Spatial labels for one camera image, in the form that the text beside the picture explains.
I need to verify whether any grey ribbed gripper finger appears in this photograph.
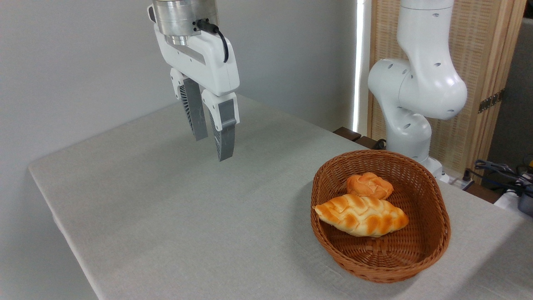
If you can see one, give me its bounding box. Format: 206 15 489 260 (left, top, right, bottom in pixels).
201 89 240 162
169 68 209 141

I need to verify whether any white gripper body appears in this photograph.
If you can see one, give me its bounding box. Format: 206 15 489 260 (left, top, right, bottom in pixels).
153 23 241 97

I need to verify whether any long braided bread loaf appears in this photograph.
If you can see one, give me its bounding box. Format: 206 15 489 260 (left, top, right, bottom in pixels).
313 193 409 238

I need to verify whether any round orange bread bun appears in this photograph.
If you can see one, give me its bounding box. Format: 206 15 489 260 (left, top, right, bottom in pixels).
346 172 394 200

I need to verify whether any brown oval wicker basket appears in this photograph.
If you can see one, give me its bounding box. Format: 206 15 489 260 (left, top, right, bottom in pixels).
310 150 452 284

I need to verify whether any grey tablecloth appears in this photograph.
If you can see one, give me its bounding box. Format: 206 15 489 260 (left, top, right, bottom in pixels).
27 87 533 300

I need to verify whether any dark brown wooden furniture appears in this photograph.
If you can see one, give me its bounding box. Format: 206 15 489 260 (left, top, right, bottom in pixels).
333 127 388 150

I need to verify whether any wooden rattan folding screen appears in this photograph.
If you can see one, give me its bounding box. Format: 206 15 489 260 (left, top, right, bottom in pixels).
367 0 527 184

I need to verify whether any metal screen hinge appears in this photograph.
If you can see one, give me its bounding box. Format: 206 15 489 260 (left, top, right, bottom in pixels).
478 90 505 114

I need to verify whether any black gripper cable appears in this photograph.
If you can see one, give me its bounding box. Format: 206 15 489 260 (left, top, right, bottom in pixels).
196 19 229 63

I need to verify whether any bundle of dark cables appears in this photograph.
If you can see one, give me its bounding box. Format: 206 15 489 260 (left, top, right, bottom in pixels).
464 160 533 196

